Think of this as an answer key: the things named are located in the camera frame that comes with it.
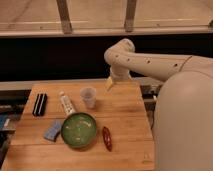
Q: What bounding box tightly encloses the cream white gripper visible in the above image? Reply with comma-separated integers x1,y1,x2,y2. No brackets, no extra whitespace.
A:
106,65,131,91

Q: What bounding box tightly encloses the white bottle with label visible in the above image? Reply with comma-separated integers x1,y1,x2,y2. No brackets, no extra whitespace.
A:
59,91,76,115

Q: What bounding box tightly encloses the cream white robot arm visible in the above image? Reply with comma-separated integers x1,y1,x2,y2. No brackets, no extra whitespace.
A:
104,39,213,171

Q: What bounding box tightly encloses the translucent plastic cup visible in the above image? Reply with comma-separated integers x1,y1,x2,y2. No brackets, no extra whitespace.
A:
80,87,96,108

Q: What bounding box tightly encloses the dark red chili pepper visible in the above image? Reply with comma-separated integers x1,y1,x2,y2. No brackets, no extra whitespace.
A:
102,127,112,151

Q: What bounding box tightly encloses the green ceramic bowl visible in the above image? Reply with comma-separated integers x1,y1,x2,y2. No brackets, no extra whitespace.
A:
61,113,97,149

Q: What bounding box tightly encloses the black rectangular case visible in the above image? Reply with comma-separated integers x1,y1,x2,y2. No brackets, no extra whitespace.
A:
32,93,47,116

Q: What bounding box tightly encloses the blue sponge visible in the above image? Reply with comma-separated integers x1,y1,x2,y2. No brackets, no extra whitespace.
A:
43,120,62,142

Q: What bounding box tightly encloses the metal window frame post right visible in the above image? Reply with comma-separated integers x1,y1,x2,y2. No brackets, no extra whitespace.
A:
124,0,137,32

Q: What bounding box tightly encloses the metal window frame post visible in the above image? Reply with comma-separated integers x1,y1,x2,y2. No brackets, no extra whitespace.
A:
56,0,72,34
124,0,137,32

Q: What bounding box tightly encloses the metal window frame post left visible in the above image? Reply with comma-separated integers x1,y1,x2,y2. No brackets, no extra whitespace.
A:
56,0,72,34

